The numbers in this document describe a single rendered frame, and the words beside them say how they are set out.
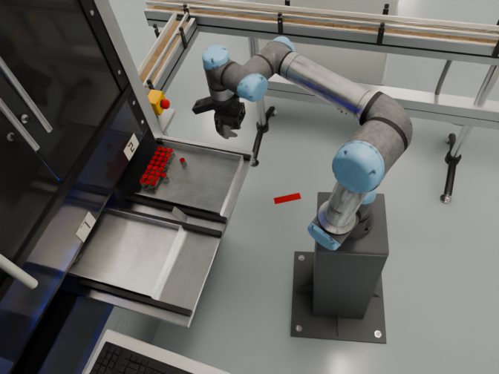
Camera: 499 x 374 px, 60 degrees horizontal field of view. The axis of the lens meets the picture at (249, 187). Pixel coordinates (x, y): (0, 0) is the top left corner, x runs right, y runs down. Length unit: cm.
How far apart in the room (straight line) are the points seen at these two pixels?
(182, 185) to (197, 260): 32
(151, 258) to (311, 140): 163
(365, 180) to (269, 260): 147
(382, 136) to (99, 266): 103
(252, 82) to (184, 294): 71
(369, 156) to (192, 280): 75
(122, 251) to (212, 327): 90
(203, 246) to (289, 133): 156
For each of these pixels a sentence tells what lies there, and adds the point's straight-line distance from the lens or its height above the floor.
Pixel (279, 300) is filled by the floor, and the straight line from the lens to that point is 232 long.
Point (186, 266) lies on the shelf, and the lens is 148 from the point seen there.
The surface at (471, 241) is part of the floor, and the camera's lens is 262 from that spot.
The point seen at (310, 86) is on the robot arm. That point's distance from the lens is 117.
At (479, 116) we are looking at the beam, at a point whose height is 51.
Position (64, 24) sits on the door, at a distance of 132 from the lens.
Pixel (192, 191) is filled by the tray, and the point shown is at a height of 88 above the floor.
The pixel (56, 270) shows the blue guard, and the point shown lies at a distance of 144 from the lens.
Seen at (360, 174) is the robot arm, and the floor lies 139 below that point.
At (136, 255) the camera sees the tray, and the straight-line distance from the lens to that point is 155.
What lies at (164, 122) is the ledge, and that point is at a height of 88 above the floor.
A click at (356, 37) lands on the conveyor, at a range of 212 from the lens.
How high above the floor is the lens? 220
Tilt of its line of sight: 56 degrees down
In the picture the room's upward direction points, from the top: 10 degrees counter-clockwise
